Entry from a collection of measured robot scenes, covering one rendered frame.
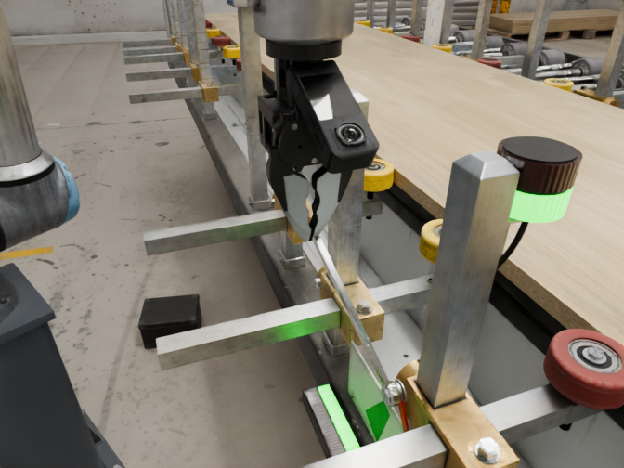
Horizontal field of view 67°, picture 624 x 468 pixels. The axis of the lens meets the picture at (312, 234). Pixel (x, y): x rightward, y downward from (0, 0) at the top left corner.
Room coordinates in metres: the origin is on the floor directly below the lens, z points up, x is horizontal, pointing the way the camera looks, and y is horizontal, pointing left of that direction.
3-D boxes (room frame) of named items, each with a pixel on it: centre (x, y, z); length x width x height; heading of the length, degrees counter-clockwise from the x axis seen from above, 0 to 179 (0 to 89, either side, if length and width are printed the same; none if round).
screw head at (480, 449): (0.26, -0.15, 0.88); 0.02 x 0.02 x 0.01
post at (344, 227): (0.56, -0.04, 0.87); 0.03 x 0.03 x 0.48; 20
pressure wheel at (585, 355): (0.34, -0.28, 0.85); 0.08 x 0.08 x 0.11
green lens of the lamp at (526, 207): (0.34, -0.17, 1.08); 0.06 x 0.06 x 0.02
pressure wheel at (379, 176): (0.81, -0.11, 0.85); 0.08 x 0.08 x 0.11
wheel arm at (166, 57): (2.15, 0.58, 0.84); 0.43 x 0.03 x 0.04; 110
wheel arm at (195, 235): (0.74, 0.07, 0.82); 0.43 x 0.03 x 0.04; 110
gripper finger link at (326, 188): (0.48, -0.01, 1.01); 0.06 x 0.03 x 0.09; 20
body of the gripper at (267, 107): (0.48, 0.01, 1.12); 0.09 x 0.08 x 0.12; 20
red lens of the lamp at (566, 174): (0.34, -0.17, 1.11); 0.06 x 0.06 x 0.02
